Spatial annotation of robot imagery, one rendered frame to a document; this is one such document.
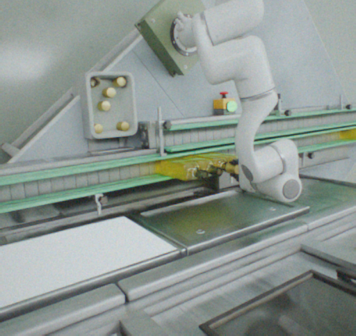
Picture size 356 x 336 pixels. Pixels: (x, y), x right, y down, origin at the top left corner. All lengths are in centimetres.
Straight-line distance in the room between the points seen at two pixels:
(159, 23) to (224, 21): 52
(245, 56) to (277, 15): 114
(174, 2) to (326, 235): 95
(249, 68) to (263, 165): 22
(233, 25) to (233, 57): 10
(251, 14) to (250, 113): 22
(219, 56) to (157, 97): 66
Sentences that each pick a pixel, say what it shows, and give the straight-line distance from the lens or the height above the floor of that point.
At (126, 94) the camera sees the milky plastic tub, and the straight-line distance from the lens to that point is 128.
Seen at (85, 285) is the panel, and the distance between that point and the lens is 75.
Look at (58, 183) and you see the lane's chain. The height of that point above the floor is 88.
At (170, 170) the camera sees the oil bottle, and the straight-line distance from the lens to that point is 117.
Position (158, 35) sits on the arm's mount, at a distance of 133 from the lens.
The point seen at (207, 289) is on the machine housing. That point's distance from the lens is 77.
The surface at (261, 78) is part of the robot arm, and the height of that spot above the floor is 142.
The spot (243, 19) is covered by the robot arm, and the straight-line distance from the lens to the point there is 85.
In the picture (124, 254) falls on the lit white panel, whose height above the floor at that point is 125.
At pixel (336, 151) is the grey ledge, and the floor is 88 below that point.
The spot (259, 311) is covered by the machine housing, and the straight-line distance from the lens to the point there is 72.
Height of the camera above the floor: 196
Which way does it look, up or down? 56 degrees down
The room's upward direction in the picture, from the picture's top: 101 degrees clockwise
